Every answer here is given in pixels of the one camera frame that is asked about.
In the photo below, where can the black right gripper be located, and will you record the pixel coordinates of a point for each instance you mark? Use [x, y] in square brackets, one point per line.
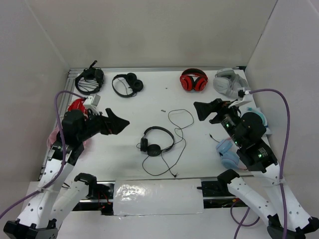
[204, 108]

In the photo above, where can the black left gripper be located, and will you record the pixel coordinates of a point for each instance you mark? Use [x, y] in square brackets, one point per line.
[117, 124]

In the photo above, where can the black wired headphones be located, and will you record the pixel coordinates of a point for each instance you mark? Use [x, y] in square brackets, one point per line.
[153, 149]

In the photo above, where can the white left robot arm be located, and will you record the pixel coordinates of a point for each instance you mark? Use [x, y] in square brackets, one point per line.
[46, 209]

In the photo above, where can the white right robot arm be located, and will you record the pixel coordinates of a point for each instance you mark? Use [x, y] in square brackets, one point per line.
[281, 212]

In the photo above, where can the red over-ear headphones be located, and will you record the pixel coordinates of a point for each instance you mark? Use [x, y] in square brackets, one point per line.
[193, 79]

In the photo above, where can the white grey headphones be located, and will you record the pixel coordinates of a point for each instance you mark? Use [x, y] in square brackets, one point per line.
[227, 82]

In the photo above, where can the small red headphones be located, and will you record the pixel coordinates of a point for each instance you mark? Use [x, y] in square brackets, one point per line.
[78, 105]

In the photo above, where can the black thin-band headphones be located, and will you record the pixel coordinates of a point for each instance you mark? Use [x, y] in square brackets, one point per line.
[132, 81]

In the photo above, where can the teal headphones in bag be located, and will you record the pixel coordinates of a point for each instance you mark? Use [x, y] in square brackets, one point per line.
[262, 116]

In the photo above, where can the black headphones with microphone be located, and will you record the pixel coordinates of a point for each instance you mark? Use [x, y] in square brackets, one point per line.
[91, 80]

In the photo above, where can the light blue headphones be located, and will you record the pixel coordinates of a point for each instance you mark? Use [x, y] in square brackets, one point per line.
[228, 158]

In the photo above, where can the pink headphones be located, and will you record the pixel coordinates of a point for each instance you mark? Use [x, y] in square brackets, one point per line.
[52, 138]

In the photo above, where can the white taped front panel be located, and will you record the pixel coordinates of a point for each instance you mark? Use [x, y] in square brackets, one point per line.
[157, 197]

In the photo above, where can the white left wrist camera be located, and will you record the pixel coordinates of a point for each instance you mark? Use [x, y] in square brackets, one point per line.
[91, 102]

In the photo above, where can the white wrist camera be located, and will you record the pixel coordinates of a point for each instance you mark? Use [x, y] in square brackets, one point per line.
[244, 97]
[91, 102]

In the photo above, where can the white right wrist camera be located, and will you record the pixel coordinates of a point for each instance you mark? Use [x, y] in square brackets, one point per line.
[244, 97]

